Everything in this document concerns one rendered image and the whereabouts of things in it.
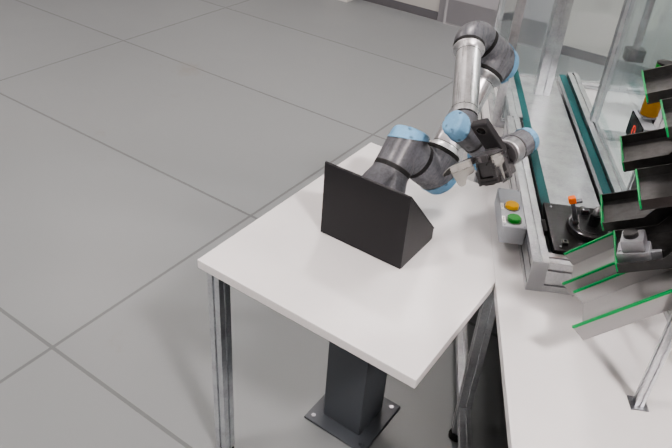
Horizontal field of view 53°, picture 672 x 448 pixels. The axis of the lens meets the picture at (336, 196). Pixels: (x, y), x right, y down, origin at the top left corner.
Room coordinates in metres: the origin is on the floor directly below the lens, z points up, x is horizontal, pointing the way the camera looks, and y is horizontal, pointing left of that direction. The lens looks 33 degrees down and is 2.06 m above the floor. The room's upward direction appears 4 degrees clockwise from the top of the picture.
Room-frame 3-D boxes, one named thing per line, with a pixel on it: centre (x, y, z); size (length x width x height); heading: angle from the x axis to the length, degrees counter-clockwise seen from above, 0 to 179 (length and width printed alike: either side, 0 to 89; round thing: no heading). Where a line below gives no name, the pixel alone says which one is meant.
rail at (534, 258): (1.88, -0.61, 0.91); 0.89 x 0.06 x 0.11; 175
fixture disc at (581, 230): (1.59, -0.73, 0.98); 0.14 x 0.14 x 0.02
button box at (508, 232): (1.70, -0.53, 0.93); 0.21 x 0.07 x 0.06; 175
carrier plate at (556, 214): (1.59, -0.73, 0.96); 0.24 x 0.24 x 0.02; 85
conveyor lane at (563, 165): (1.89, -0.78, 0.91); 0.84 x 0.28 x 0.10; 175
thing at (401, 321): (1.65, -0.17, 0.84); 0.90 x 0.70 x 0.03; 147
